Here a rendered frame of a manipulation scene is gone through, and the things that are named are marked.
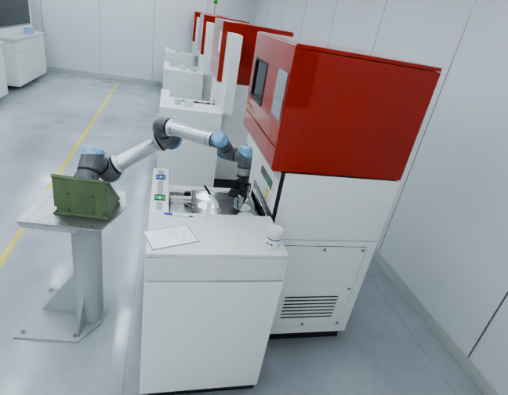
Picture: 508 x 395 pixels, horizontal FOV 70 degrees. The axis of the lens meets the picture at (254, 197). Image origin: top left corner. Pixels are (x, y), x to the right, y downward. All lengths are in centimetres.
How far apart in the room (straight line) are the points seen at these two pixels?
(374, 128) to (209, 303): 117
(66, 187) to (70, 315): 97
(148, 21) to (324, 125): 820
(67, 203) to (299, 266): 131
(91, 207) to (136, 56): 798
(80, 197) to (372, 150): 151
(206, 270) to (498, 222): 188
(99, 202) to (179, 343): 81
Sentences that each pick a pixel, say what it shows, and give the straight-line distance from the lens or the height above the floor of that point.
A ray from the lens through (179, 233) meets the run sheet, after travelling 166.
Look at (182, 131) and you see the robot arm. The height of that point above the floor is 130.
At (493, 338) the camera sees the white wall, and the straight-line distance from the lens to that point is 284.
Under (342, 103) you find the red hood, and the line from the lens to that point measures 180.
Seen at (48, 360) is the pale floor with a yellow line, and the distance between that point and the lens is 249.
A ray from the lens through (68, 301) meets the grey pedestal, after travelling 265.
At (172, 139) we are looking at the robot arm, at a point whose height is 120.
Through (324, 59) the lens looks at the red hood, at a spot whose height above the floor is 177.
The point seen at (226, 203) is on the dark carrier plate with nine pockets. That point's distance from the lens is 211.
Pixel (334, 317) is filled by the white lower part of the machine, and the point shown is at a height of 22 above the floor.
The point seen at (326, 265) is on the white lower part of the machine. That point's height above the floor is 64.
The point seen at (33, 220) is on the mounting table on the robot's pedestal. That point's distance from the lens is 209.
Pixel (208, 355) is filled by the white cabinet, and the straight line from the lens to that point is 199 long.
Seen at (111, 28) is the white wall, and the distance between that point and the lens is 981.
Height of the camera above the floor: 188
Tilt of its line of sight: 26 degrees down
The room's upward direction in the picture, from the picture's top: 10 degrees clockwise
